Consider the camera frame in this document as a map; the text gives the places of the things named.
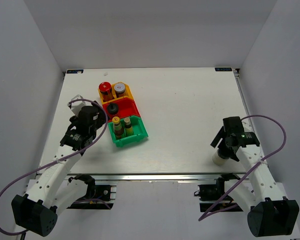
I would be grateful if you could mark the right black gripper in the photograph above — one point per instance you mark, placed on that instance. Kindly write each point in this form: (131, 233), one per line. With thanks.
(220, 135)

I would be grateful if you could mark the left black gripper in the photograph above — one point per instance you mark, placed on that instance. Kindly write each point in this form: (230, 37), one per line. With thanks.
(101, 118)

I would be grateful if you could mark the black lid white spice jar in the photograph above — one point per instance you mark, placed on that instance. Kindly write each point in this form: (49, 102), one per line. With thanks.
(221, 156)

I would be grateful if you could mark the black lid spice grinder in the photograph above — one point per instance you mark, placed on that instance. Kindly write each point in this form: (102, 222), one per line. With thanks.
(113, 110)

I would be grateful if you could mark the green label sauce bottle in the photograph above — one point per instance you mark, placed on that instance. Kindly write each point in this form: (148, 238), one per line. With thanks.
(118, 128)

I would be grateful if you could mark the red lid chili sauce jar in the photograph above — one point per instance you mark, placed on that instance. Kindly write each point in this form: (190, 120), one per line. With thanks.
(105, 89)

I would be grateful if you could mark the yellow label small bottle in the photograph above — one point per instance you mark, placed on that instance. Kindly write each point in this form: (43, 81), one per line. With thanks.
(128, 127)

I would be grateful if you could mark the white lid sauce jar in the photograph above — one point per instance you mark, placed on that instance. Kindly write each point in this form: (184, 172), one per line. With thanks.
(120, 89)

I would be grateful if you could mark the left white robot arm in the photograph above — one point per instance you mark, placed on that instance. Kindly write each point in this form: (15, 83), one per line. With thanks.
(38, 209)

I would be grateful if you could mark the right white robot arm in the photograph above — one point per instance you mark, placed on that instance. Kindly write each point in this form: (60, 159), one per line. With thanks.
(269, 211)

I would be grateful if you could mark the red plastic bin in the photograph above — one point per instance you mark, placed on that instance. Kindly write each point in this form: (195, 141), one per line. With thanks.
(127, 108)

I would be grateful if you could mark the left blue table sticker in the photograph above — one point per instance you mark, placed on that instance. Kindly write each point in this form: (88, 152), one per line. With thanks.
(74, 71)

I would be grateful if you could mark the blue table sticker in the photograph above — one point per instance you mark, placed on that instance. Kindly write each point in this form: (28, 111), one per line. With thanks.
(74, 71)
(223, 69)

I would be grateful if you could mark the yellow plastic bin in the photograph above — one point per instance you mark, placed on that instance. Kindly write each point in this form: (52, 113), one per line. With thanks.
(115, 98)

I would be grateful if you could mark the green plastic bin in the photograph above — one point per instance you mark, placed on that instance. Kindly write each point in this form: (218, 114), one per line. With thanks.
(139, 132)

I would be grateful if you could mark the right blue table sticker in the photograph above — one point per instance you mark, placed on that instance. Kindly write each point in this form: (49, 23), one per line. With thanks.
(223, 69)

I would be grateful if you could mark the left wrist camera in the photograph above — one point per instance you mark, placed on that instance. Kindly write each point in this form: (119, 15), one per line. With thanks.
(76, 106)

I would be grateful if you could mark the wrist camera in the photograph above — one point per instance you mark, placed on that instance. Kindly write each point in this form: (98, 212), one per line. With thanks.
(247, 127)
(76, 106)

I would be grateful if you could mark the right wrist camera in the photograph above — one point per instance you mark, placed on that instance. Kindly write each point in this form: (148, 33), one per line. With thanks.
(247, 127)

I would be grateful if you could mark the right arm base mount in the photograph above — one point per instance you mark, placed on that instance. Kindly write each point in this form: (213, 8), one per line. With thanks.
(209, 193)

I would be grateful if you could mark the aluminium table frame rail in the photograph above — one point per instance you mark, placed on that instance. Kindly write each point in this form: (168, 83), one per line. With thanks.
(156, 177)

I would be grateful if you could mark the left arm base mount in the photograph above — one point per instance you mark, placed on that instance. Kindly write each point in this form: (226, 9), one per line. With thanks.
(99, 196)

